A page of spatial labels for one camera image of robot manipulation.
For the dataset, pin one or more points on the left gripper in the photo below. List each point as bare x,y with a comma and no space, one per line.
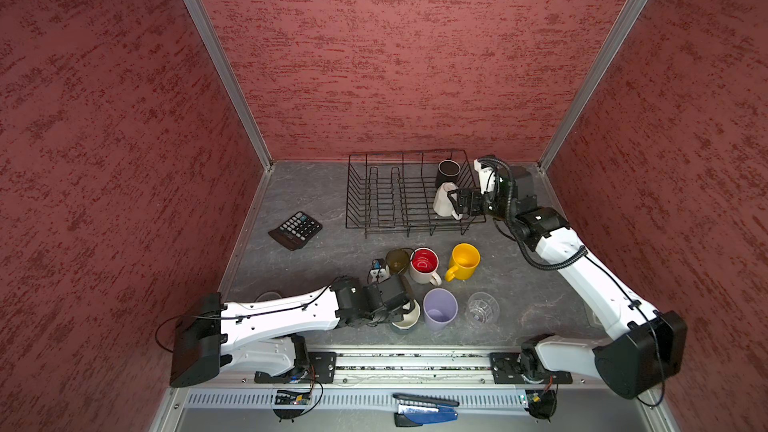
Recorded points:
395,315

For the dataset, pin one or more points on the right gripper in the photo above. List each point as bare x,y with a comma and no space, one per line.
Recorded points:
463,194

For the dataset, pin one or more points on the tall white faceted mug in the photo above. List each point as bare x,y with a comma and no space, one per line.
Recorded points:
442,204

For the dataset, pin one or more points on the black mug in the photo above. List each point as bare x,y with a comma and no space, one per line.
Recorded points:
447,171

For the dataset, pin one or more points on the white cup teal outside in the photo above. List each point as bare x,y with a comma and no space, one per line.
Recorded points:
410,317

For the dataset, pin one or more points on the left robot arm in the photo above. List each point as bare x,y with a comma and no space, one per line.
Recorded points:
265,337

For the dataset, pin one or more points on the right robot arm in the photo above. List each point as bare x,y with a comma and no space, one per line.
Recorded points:
644,348

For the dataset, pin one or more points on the olive green glass cup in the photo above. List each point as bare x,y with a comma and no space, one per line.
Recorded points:
397,261

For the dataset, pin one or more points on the white mug red inside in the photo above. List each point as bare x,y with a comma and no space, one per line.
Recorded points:
423,267

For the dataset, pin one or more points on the yellow mug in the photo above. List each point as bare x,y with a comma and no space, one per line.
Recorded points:
464,260

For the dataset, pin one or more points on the lavender cup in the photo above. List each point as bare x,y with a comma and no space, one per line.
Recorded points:
440,308

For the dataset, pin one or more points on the clear glass cup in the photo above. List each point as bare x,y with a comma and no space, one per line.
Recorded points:
482,309

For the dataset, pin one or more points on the black calculator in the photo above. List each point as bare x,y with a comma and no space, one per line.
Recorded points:
296,231

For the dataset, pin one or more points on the blue black stapler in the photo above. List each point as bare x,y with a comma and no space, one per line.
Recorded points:
417,411

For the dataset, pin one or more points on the left circuit board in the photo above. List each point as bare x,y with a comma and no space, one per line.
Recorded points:
293,398

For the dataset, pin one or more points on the circuit board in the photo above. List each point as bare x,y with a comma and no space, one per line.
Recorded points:
542,405
293,398

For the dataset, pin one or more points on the right circuit board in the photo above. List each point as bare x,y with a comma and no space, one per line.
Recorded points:
542,405

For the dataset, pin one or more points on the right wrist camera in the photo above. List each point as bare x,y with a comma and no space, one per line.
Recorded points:
486,168

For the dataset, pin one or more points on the black wire dish rack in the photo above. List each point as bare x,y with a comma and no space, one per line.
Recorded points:
394,192

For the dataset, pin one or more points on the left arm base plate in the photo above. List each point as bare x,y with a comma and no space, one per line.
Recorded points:
320,368

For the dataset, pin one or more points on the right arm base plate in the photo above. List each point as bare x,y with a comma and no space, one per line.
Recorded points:
508,369

